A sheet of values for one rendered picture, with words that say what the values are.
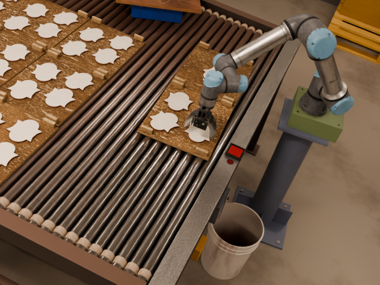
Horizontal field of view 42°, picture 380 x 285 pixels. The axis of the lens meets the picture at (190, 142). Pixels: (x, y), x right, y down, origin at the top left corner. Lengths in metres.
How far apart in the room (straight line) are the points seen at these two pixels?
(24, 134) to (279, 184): 1.49
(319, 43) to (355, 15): 3.52
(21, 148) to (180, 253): 0.78
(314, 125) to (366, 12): 3.12
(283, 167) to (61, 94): 1.28
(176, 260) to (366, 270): 1.77
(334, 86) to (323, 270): 1.32
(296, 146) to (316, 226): 0.86
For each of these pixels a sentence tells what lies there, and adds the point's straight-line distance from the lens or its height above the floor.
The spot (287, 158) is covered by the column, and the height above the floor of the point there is 0.64.
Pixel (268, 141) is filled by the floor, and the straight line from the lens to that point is 3.82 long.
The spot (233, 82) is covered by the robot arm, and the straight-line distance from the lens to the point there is 2.07.
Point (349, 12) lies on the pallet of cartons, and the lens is 5.59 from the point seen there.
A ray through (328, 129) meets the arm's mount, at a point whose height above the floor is 0.94.
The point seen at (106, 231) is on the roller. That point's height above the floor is 0.92.
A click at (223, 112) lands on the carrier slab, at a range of 2.44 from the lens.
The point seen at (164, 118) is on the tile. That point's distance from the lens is 2.30.
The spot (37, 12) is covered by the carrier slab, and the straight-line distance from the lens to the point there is 2.92.
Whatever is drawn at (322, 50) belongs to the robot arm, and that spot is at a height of 1.45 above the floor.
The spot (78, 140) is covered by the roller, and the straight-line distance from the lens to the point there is 2.18.
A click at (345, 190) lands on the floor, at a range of 3.74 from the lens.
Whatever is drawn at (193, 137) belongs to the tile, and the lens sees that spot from 2.24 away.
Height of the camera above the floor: 2.47
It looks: 43 degrees down
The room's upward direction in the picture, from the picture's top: 16 degrees clockwise
